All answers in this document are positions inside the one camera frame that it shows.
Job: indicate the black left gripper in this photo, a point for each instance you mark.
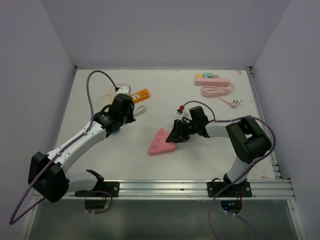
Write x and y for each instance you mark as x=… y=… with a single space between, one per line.
x=130 y=118

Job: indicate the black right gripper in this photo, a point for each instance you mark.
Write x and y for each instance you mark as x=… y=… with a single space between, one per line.
x=178 y=134

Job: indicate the orange power strip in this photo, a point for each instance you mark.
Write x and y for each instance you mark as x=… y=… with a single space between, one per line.
x=140 y=96

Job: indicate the pink triangular power strip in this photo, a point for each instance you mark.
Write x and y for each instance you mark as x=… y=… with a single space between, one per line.
x=159 y=144

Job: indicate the blue square adapter plug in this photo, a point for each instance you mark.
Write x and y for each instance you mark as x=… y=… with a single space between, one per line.
x=116 y=131

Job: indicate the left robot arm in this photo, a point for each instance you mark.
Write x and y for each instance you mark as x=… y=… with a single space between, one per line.
x=48 y=173

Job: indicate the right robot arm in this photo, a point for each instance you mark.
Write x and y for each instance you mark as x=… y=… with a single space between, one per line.
x=249 y=141

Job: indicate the yellow plug block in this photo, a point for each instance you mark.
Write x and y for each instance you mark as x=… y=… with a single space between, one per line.
x=199 y=75

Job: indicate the long pink power strip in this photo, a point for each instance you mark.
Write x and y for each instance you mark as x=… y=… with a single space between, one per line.
x=211 y=82

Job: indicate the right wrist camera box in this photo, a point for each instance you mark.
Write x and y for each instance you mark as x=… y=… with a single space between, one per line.
x=182 y=112

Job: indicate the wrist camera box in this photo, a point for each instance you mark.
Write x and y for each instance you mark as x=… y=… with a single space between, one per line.
x=182 y=112
x=123 y=89

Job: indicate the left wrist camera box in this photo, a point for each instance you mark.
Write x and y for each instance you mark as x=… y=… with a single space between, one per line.
x=123 y=89

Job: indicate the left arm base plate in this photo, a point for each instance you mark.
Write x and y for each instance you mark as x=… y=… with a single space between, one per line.
x=110 y=187

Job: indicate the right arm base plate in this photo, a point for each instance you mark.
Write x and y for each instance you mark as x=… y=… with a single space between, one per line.
x=237 y=190

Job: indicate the aluminium right side rail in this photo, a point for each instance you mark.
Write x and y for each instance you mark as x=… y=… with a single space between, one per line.
x=258 y=105

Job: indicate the aluminium rail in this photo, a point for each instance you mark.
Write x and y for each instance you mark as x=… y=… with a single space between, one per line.
x=197 y=190
x=258 y=105

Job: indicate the aluminium front rail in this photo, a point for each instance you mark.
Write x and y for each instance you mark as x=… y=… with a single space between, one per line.
x=197 y=190

